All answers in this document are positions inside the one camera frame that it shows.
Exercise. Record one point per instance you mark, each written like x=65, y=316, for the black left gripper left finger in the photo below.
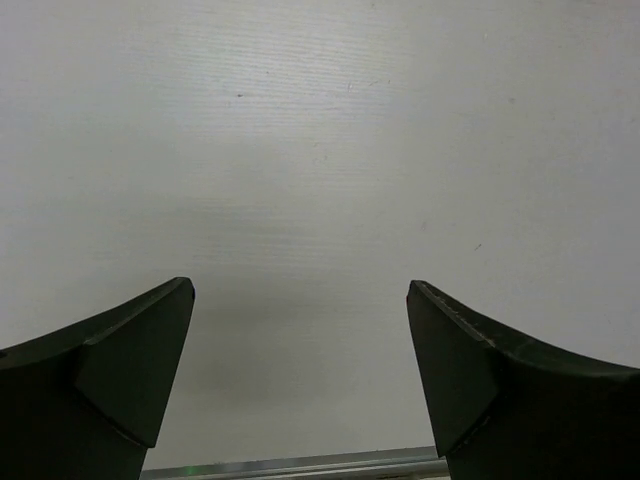
x=88, y=401

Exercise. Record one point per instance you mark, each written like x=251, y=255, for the aluminium table edge rail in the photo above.
x=405, y=463

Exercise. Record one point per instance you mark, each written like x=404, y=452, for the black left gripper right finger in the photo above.
x=505, y=405

